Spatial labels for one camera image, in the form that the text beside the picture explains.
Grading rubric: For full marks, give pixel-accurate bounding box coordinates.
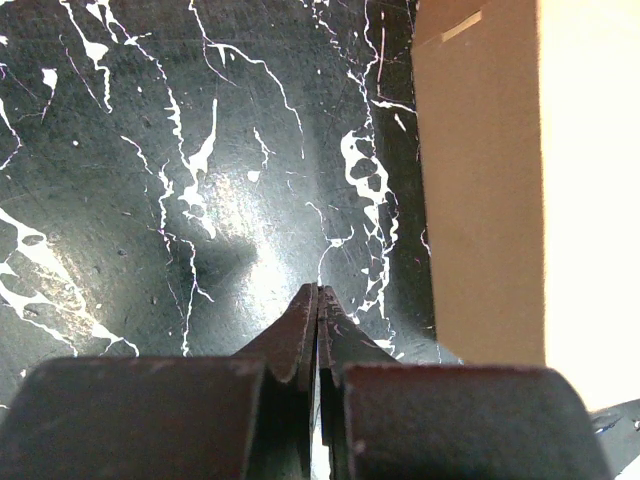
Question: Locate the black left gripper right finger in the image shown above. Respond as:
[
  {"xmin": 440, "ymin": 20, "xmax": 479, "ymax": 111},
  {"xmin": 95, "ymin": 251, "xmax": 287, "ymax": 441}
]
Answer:
[{"xmin": 318, "ymin": 287, "xmax": 611, "ymax": 479}]

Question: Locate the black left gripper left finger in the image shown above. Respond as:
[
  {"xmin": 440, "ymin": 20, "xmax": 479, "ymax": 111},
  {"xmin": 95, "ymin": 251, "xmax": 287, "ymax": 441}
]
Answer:
[{"xmin": 1, "ymin": 284, "xmax": 319, "ymax": 479}]

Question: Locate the brown cardboard box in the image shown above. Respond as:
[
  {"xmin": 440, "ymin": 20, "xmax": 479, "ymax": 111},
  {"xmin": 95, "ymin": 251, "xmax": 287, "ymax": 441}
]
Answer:
[{"xmin": 412, "ymin": 1, "xmax": 639, "ymax": 411}]

